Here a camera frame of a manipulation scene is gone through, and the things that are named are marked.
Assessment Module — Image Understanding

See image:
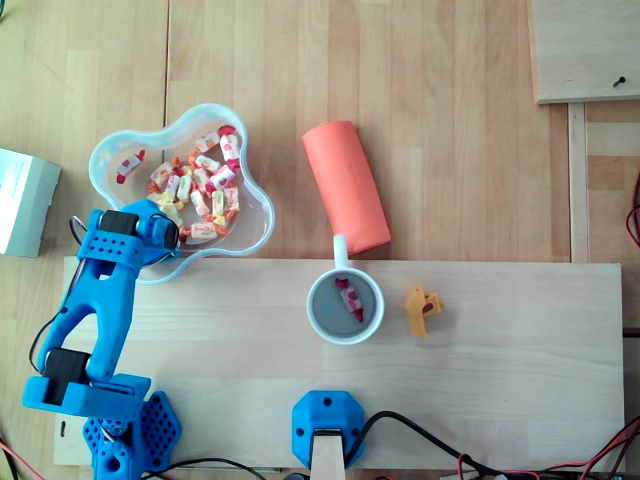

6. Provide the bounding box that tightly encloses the yellow wrapped fruit candy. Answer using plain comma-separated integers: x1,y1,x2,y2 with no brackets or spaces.
159,194,186,234

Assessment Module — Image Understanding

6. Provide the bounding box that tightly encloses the flower-shaped plastic candy tub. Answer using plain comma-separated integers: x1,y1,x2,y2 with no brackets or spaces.
88,102,277,286

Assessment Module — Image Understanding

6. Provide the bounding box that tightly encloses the white cardboard box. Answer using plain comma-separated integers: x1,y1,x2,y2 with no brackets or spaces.
0,147,63,258

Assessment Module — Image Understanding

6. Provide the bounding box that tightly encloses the orange foam roll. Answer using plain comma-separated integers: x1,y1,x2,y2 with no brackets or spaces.
300,120,392,255

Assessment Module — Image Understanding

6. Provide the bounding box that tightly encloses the white ceramic mug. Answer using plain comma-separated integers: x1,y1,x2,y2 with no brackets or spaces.
305,233,386,346

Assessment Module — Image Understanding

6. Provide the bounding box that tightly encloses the red white wrapped candy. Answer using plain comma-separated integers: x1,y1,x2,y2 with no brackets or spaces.
334,277,367,324

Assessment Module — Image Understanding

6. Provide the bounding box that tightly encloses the yellow printed plastic part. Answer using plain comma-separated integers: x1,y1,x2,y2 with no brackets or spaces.
403,284,447,340

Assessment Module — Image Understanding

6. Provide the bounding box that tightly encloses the light wooden base board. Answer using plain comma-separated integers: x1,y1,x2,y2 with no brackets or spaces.
52,257,626,471

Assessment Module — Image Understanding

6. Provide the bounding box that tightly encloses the light wooden panel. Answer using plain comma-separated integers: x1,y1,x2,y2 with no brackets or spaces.
527,0,640,106

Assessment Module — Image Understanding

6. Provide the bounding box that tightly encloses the thin black cable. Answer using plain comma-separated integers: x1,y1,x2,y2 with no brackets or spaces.
142,457,271,480

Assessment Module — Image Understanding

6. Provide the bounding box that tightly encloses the blue printed post base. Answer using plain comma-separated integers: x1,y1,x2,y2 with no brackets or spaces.
291,390,367,471

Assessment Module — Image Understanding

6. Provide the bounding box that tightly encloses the wooden camera post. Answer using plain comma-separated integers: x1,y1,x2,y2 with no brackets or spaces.
309,433,348,480

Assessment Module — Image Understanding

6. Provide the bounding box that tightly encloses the thick black cable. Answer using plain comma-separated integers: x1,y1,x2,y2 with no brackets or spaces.
349,409,640,480

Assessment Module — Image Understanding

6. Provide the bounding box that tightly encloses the red cable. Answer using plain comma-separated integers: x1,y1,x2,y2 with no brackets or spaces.
455,417,640,480
625,172,640,251

